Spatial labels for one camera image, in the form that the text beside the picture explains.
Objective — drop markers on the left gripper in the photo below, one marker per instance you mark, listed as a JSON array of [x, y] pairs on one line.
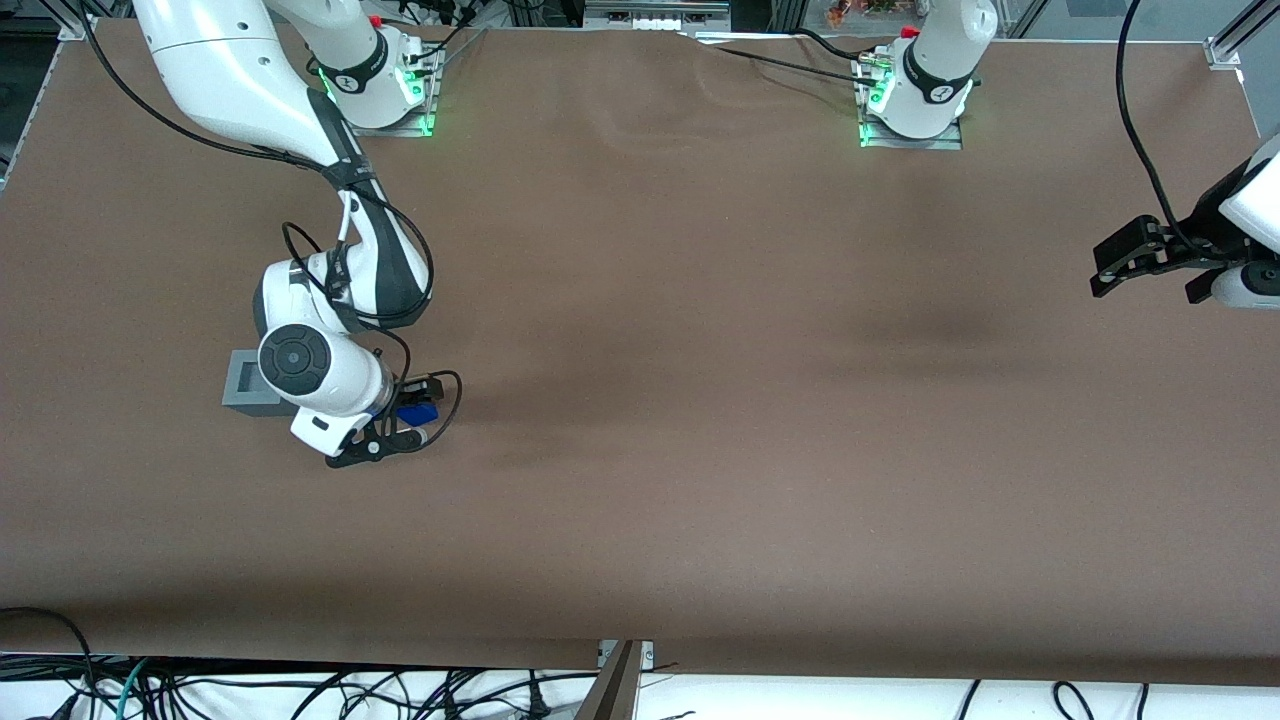
[[1207, 233]]

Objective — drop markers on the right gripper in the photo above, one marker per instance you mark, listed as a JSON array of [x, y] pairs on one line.
[[416, 387]]

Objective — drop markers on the blue plastic part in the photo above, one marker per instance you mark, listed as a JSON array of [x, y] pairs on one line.
[[415, 412]]

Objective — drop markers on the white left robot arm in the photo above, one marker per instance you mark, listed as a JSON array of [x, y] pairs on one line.
[[935, 60]]

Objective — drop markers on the gray square base block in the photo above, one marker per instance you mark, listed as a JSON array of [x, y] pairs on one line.
[[238, 380]]

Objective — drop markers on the brown table mat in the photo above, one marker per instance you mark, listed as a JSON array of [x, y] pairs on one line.
[[700, 400]]

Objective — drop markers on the orange background clutter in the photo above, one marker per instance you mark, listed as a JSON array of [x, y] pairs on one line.
[[850, 12]]

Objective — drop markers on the gray power strip unit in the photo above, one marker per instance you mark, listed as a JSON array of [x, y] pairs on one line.
[[650, 20]]

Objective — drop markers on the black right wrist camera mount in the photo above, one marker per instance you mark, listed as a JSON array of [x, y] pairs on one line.
[[365, 450]]

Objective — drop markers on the aluminium frame corner bracket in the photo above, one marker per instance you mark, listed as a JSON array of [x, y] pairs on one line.
[[1225, 50]]

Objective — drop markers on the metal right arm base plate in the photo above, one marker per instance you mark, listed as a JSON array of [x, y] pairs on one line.
[[410, 128]]

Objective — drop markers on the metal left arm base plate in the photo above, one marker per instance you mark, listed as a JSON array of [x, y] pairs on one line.
[[940, 144]]

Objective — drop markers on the small metal edge bracket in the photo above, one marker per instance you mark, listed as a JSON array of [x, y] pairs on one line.
[[646, 655]]

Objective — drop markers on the aluminium profile post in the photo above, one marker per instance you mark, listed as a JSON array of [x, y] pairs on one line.
[[615, 695]]

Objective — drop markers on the aluminium frame profile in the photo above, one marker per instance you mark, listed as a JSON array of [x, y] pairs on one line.
[[72, 25]]

